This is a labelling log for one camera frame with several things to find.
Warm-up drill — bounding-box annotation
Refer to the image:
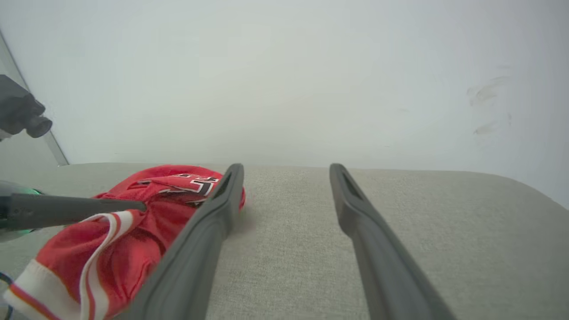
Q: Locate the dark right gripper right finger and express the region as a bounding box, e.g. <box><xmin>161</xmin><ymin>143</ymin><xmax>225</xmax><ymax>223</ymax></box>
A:
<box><xmin>329</xmin><ymin>163</ymin><xmax>457</xmax><ymax>320</ymax></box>

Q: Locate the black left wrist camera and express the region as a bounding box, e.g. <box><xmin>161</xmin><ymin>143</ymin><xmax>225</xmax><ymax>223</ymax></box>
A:
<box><xmin>0</xmin><ymin>75</ymin><xmax>53</xmax><ymax>142</ymax></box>

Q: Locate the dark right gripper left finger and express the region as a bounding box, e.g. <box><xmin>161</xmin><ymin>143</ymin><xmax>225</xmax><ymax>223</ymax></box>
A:
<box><xmin>120</xmin><ymin>163</ymin><xmax>245</xmax><ymax>320</ymax></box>

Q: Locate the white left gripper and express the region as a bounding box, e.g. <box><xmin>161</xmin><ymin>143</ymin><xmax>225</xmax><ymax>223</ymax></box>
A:
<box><xmin>0</xmin><ymin>180</ymin><xmax>148</xmax><ymax>243</ymax></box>

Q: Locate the red and white basketball jersey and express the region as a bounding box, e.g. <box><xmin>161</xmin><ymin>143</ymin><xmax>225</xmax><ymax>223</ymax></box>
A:
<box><xmin>2</xmin><ymin>164</ymin><xmax>246</xmax><ymax>320</ymax></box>

